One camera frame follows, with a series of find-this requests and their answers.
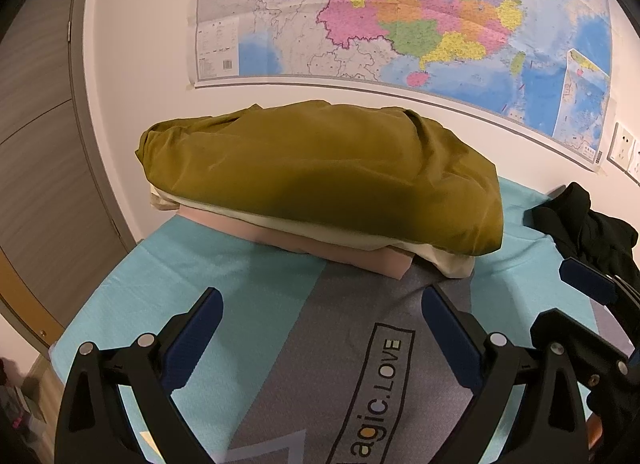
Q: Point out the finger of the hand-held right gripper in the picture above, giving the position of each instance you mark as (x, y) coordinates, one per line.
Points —
(565, 329)
(585, 280)

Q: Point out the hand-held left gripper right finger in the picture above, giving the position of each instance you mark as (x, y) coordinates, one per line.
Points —
(450, 329)

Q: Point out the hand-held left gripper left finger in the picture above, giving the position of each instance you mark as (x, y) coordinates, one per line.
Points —
(195, 329)

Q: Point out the olive green jacket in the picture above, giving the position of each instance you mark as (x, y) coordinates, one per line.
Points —
(325, 173)

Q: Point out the black garment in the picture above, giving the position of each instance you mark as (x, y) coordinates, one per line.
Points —
(585, 229)

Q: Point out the cream garment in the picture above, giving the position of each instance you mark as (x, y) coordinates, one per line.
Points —
(450, 264)

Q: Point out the teal and grey bed sheet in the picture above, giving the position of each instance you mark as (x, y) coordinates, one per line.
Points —
(280, 344)

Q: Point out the pink folded garment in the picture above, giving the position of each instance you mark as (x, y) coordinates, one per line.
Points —
(350, 254)

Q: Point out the grey brown sliding door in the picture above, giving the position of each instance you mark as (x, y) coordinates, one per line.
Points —
(40, 143)

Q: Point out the white wall power outlet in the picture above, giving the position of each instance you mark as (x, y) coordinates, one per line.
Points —
(621, 143)
(636, 156)

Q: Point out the colourful wall map poster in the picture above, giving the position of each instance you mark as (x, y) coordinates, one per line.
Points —
(400, 8)

